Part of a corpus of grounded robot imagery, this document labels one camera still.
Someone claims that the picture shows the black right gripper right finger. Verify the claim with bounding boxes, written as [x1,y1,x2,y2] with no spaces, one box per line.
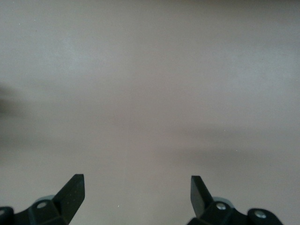
[187,175,283,225]

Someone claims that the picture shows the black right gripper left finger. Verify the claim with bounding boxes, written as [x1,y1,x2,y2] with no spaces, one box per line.
[0,173,85,225]

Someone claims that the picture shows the brown table cover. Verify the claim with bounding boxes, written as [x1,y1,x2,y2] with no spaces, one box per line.
[0,0,300,225]

